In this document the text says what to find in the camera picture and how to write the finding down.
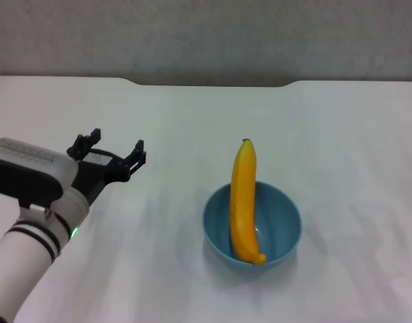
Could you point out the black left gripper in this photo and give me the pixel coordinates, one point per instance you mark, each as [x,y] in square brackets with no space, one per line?
[98,171]

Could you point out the yellow banana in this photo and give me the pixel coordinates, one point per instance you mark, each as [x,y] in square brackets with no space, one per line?
[244,202]

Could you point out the blue bowl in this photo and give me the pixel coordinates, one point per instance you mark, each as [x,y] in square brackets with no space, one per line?
[280,222]

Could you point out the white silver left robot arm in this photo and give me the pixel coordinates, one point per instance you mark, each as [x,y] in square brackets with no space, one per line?
[27,252]

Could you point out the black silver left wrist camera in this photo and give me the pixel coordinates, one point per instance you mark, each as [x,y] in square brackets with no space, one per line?
[27,171]

